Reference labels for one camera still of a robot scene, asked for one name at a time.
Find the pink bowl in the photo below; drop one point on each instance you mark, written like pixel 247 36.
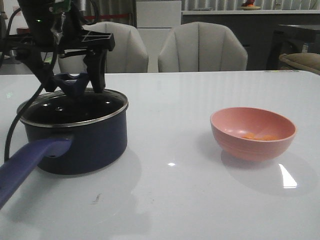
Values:
pixel 228 125

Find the red barrier belt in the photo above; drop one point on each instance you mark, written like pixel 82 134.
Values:
pixel 109 16

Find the fruit plate on counter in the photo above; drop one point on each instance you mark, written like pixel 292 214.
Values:
pixel 249 5

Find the dark kitchen counter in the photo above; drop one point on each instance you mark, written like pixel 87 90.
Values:
pixel 254 28

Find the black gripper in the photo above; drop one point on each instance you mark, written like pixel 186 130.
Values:
pixel 29 47

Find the right grey upholstered chair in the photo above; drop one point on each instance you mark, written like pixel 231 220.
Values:
pixel 201 47

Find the tan cushion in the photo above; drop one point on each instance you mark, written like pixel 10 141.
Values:
pixel 309 62

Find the dark blue saucepan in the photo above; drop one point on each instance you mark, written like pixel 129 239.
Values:
pixel 64 151

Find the grey curtain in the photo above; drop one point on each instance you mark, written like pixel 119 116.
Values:
pixel 112 7

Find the dark side table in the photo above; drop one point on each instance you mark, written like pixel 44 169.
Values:
pixel 292 39

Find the grey upholstered chair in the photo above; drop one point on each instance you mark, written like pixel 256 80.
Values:
pixel 129 54
pixel 201 47

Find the orange ham pieces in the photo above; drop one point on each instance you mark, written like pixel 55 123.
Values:
pixel 252 136

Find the left grey upholstered chair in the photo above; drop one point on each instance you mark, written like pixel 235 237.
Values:
pixel 129 54

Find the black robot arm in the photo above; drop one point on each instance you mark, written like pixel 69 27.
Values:
pixel 55 26

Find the white drawer cabinet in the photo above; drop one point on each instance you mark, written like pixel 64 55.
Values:
pixel 154 19

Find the glass lid with blue knob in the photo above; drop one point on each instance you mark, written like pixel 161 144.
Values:
pixel 74 104

